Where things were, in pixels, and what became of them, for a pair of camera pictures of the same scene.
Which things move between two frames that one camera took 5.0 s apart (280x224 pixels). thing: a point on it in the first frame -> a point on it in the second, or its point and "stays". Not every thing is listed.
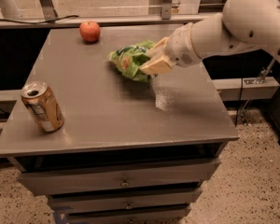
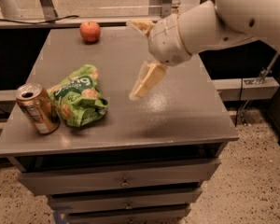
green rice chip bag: [130, 58] -> [78, 98]
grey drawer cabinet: [129, 151] stays
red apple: [90, 31] stays
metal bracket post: [47, 2] stays
